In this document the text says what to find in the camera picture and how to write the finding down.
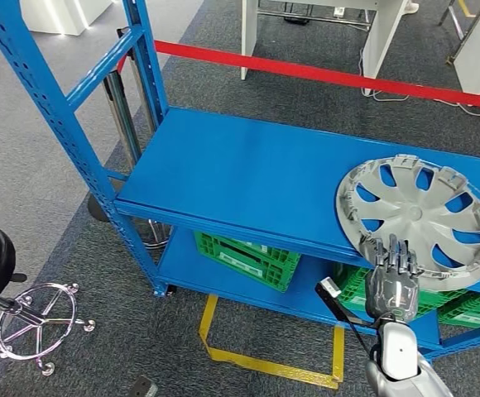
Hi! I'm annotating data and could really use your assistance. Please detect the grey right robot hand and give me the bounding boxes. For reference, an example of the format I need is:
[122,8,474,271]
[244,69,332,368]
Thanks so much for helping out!
[364,234,425,323]

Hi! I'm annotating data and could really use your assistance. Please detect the silver plastic hubcap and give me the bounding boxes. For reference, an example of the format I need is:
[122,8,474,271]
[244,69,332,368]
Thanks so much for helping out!
[336,154,480,291]

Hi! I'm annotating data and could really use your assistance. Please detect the blue metal shelf rack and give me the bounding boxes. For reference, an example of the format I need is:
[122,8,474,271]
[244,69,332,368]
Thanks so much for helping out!
[0,0,480,367]

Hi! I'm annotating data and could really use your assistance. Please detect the red barrier belt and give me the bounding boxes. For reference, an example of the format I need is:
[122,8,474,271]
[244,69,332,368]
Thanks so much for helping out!
[117,40,480,112]

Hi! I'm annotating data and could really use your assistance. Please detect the black round stool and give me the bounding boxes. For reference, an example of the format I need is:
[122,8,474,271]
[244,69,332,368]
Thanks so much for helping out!
[0,220,96,377]

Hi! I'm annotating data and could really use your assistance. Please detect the white plinth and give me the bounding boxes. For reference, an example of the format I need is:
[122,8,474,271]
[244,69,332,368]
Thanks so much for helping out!
[20,0,114,38]

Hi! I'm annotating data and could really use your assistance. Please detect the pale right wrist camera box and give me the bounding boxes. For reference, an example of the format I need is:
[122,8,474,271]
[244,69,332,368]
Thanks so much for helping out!
[314,276,343,303]

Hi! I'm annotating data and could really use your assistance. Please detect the yellow floor tape frame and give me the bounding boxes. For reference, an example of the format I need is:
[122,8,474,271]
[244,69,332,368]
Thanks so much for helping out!
[198,294,345,391]

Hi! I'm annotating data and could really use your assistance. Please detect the white floor cable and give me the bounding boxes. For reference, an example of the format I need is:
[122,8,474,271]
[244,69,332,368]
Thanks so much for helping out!
[357,48,480,118]

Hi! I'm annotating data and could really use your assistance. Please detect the metal frame bars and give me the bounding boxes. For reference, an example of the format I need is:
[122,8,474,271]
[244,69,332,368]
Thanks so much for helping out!
[438,0,480,67]

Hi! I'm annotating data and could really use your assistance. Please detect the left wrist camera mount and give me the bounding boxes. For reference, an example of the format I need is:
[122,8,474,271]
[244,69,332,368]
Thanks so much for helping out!
[129,375,159,397]

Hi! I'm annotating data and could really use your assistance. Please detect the chrome stanchion post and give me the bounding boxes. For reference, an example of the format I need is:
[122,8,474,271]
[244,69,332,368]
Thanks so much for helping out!
[117,27,159,134]
[102,69,172,251]

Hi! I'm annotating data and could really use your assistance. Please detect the black post with flat base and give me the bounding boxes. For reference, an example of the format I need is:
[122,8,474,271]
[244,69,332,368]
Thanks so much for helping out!
[88,193,113,223]

